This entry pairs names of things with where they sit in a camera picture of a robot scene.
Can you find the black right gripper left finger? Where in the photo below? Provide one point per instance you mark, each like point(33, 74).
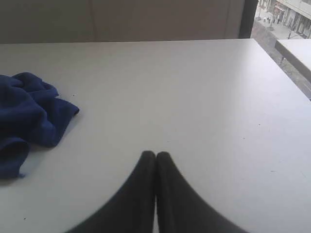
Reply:
point(132, 207)

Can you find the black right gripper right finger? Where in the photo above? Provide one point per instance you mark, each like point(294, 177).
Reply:
point(179, 208)

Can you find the blue microfiber towel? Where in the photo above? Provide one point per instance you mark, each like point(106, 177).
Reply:
point(30, 113)

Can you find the white neighbouring table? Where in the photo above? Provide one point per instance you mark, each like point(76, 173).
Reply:
point(298, 53)

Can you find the dark window frame post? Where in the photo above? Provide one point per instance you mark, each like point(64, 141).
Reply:
point(247, 19)

